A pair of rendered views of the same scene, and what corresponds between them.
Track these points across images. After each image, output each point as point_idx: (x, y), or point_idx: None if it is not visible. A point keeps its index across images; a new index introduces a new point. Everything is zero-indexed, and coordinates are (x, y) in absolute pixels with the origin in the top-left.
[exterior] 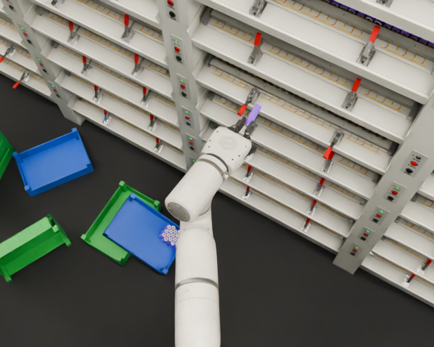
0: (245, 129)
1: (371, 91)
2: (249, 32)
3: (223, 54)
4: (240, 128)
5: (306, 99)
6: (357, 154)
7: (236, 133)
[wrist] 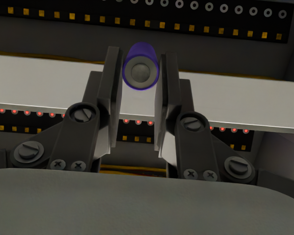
0: (114, 147)
1: None
2: (213, 126)
3: (273, 126)
4: (158, 113)
5: (23, 58)
6: None
7: (170, 108)
